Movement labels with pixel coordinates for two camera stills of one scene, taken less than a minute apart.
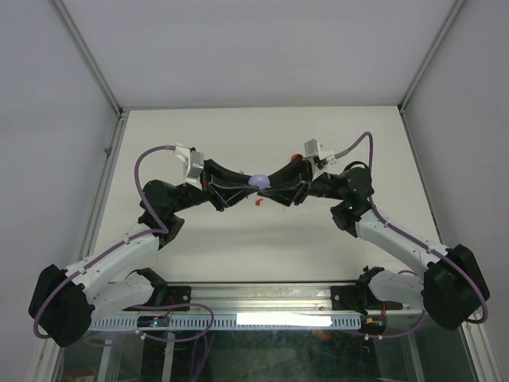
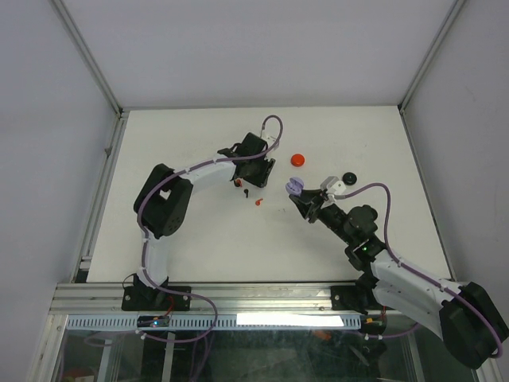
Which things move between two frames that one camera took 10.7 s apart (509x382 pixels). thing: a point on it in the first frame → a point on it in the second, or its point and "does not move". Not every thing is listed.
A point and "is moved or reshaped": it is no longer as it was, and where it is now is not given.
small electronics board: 153,321 does not move
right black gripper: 293,173 → 307,196
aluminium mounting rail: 289,298 does not move
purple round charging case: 262,181 is moved or reshaped
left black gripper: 216,185 → 262,181
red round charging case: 293,157 does not move
